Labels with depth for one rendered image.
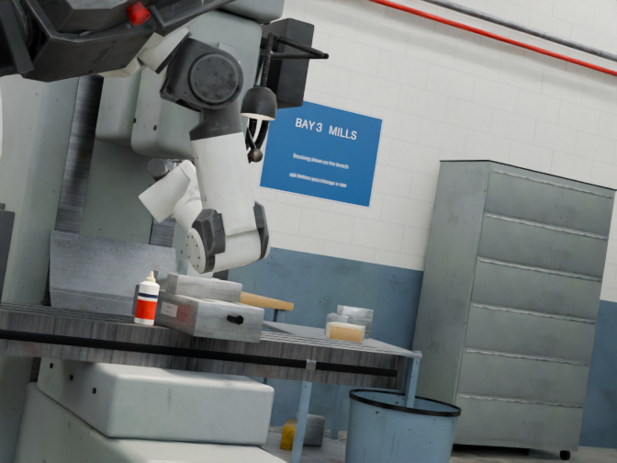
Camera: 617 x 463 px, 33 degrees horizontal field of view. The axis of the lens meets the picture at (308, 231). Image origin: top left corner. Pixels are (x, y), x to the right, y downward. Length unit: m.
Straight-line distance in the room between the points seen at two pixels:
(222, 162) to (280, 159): 5.38
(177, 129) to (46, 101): 0.49
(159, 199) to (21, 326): 0.35
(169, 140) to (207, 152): 0.43
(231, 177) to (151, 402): 0.51
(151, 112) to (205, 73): 0.54
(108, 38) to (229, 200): 0.33
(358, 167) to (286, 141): 0.59
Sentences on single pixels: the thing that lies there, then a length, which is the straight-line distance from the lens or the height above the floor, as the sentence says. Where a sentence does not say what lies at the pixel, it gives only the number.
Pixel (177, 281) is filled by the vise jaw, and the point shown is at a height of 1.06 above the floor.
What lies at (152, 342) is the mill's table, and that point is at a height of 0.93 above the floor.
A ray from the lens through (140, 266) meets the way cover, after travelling 2.61.
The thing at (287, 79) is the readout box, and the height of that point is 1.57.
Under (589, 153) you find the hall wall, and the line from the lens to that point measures 8.78.
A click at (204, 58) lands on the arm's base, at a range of 1.70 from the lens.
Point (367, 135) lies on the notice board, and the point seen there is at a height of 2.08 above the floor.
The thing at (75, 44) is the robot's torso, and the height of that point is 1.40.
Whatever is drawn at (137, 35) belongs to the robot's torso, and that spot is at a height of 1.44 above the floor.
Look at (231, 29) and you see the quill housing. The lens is 2.24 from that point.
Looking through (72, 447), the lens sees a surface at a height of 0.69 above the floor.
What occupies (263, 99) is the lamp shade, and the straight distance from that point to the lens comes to 2.12.
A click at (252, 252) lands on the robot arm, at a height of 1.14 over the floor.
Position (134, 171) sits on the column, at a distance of 2.63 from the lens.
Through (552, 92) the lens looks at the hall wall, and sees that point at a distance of 8.52.
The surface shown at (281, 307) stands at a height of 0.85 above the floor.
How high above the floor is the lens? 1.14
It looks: 2 degrees up
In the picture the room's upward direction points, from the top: 9 degrees clockwise
